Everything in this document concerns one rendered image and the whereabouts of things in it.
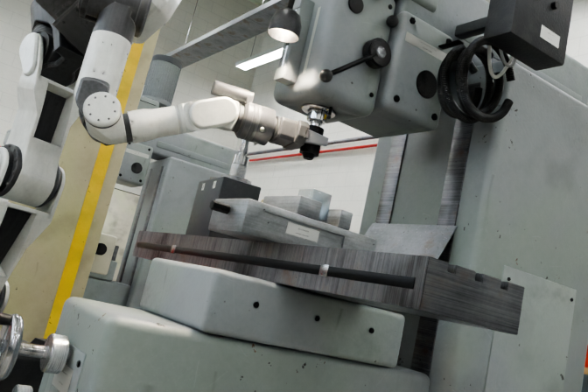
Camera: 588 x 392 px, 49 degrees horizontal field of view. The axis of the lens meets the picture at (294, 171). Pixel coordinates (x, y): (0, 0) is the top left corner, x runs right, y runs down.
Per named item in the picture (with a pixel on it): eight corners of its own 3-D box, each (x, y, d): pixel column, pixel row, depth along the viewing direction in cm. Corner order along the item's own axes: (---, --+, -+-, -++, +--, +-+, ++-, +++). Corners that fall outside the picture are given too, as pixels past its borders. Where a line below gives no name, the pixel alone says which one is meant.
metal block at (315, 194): (308, 214, 142) (314, 188, 143) (293, 214, 147) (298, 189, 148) (326, 220, 145) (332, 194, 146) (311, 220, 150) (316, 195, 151)
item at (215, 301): (202, 332, 118) (218, 268, 120) (136, 307, 147) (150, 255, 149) (399, 369, 144) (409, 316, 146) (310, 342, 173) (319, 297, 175)
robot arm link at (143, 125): (180, 128, 140) (89, 143, 135) (178, 142, 150) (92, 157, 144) (171, 83, 142) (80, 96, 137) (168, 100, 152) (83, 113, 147)
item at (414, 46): (385, 106, 152) (406, 5, 157) (324, 117, 172) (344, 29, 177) (441, 132, 161) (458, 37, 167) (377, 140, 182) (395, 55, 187)
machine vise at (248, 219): (241, 232, 127) (254, 178, 129) (206, 229, 140) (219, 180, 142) (371, 269, 145) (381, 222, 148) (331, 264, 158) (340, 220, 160)
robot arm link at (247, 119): (252, 140, 146) (204, 126, 143) (242, 142, 156) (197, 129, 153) (265, 92, 147) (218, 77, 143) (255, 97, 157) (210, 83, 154)
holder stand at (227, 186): (206, 241, 176) (224, 171, 180) (183, 240, 196) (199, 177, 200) (246, 251, 181) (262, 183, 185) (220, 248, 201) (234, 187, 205)
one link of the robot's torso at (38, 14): (19, 9, 191) (56, -27, 184) (57, 29, 201) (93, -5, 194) (22, 80, 177) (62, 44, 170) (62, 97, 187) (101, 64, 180)
